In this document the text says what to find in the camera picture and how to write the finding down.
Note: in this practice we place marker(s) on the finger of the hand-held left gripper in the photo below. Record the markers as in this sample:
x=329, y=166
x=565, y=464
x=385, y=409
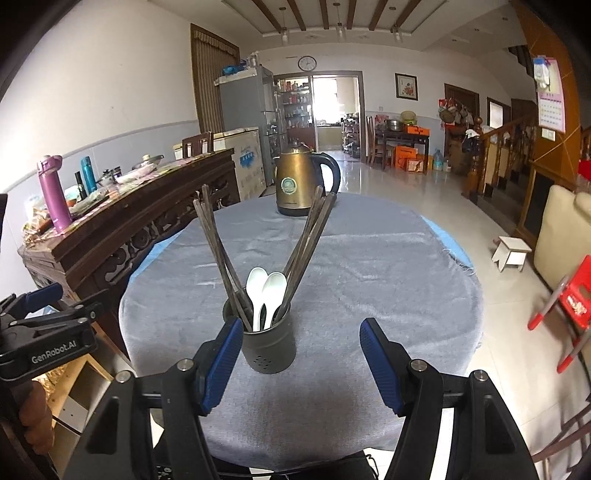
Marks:
x=81, y=309
x=44, y=295

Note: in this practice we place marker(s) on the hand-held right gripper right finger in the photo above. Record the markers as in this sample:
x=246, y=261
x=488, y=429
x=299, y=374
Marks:
x=381, y=364

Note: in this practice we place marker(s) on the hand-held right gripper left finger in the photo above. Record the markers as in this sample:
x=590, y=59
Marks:
x=224, y=364

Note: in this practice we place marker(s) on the dark metal utensil holder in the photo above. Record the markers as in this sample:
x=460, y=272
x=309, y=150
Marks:
x=270, y=348

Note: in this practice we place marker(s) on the white ceramic spoon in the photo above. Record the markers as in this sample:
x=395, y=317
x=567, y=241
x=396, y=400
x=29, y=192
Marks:
x=255, y=286
x=273, y=290

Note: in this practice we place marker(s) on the person's left hand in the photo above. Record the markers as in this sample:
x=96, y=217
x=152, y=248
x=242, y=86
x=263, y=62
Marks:
x=37, y=415

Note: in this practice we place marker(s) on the light wooden crate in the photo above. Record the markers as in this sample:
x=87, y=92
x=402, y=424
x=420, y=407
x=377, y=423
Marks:
x=83, y=392

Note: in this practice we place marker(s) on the carved wooden sideboard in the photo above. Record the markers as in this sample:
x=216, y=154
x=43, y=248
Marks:
x=115, y=230

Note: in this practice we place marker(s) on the grey table cloth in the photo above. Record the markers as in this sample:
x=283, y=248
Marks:
x=369, y=277

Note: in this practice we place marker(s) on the pink thermos bottle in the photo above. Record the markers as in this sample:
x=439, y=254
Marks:
x=55, y=198

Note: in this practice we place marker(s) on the dark glass bottle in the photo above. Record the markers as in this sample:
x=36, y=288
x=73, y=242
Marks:
x=80, y=187

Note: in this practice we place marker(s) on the teal thermos bottle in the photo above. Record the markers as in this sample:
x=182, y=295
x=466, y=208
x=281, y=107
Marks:
x=87, y=173

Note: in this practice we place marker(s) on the light blue tablecloth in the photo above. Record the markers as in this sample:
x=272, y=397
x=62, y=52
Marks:
x=450, y=240

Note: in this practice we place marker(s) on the pot with lid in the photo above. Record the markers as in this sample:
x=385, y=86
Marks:
x=147, y=162

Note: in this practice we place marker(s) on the small white stool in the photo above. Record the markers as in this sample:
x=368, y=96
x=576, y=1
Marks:
x=512, y=247

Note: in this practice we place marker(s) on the gold electric kettle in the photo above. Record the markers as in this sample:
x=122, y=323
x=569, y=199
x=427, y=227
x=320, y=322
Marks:
x=291, y=184

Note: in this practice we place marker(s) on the dark curved chair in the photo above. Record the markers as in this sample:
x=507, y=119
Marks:
x=568, y=429

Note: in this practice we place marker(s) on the wooden chair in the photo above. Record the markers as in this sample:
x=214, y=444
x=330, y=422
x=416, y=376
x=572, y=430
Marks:
x=196, y=144

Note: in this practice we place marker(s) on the red plastic chair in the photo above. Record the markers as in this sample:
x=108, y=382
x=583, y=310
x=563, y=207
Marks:
x=577, y=304

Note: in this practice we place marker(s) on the clear water jug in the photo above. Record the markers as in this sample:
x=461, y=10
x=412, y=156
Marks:
x=438, y=161

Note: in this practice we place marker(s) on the cream sofa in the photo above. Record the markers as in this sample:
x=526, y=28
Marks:
x=563, y=230

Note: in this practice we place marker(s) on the wooden side table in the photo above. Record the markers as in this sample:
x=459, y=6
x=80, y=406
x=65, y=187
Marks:
x=401, y=137

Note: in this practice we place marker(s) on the wooden stair railing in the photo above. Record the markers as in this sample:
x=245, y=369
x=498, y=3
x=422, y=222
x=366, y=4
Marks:
x=496, y=152

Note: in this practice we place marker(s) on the glass display cabinet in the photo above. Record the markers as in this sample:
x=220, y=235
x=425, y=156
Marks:
x=295, y=110

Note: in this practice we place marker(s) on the grey refrigerator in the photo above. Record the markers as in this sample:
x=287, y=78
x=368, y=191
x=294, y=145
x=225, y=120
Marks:
x=244, y=101

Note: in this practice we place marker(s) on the pendant ceiling lamp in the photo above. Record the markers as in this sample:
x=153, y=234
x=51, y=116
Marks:
x=340, y=30
x=397, y=30
x=284, y=32

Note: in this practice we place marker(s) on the framed wall picture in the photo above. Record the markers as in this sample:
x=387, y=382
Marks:
x=406, y=86

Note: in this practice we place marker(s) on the white wall switch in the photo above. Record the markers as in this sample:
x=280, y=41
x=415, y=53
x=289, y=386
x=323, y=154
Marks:
x=548, y=134

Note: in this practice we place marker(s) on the wall calendar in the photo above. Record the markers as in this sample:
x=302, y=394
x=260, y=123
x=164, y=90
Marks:
x=551, y=106

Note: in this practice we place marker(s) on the round wall clock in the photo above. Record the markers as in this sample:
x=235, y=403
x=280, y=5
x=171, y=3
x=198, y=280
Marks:
x=307, y=62

